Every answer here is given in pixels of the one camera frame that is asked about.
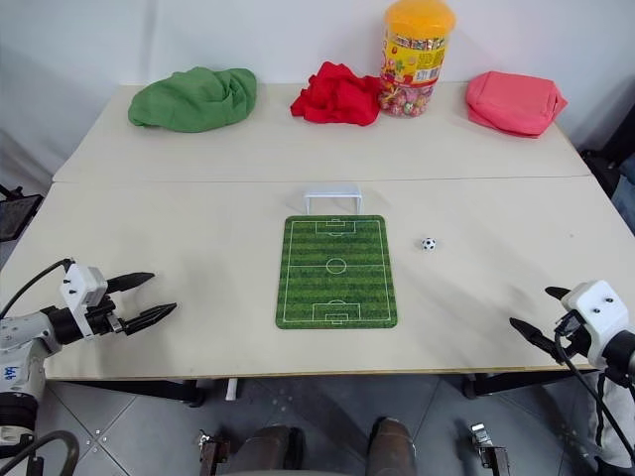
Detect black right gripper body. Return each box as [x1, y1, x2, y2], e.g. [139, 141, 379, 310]
[554, 310, 594, 361]

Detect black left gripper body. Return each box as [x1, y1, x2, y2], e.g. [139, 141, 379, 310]
[88, 295, 126, 338]

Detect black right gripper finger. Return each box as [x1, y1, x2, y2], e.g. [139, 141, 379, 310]
[545, 286, 572, 311]
[509, 317, 566, 365]

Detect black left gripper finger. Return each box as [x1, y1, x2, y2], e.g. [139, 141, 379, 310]
[105, 271, 157, 295]
[121, 301, 179, 337]

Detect green soccer field mat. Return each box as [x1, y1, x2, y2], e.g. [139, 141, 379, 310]
[274, 213, 400, 330]

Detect black mesh chair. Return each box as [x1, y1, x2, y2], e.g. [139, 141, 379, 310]
[0, 184, 45, 245]

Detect dark background equipment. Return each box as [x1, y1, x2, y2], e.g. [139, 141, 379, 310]
[578, 72, 635, 225]

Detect dark rounded shape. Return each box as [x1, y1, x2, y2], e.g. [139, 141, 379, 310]
[231, 424, 307, 476]
[368, 416, 417, 476]

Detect green crumpled cloth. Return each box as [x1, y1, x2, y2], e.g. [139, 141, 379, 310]
[126, 65, 259, 135]

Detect pink folded cloth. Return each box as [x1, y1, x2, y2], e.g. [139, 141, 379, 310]
[465, 70, 570, 140]

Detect candy jar with orange lid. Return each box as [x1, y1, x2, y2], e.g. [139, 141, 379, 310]
[377, 0, 457, 120]

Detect red crumpled cloth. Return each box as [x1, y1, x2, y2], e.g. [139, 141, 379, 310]
[289, 60, 383, 129]

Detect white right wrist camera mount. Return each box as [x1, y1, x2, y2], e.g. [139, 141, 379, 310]
[562, 279, 635, 371]

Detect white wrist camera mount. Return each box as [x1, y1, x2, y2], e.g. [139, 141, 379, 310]
[60, 263, 108, 342]
[562, 279, 635, 371]

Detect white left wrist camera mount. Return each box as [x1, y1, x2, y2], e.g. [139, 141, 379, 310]
[60, 263, 108, 342]

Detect black table frame bar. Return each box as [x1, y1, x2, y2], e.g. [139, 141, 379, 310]
[47, 378, 207, 409]
[462, 368, 602, 399]

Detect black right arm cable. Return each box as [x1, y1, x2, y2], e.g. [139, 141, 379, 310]
[554, 330, 635, 470]

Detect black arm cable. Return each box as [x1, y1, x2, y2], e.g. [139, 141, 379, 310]
[0, 257, 76, 319]
[554, 330, 635, 470]

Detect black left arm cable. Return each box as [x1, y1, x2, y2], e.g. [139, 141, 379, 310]
[0, 257, 76, 319]

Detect black looped hose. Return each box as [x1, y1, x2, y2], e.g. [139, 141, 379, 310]
[0, 429, 81, 476]

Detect small white goal frame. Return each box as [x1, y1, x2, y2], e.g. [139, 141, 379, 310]
[303, 184, 365, 216]

